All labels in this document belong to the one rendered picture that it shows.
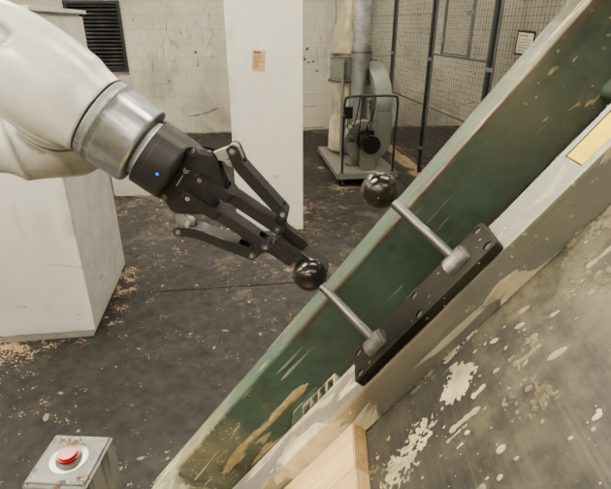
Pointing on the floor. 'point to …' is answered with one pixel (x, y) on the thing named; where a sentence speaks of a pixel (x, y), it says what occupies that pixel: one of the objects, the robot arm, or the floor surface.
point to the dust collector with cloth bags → (358, 107)
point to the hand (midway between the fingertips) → (301, 253)
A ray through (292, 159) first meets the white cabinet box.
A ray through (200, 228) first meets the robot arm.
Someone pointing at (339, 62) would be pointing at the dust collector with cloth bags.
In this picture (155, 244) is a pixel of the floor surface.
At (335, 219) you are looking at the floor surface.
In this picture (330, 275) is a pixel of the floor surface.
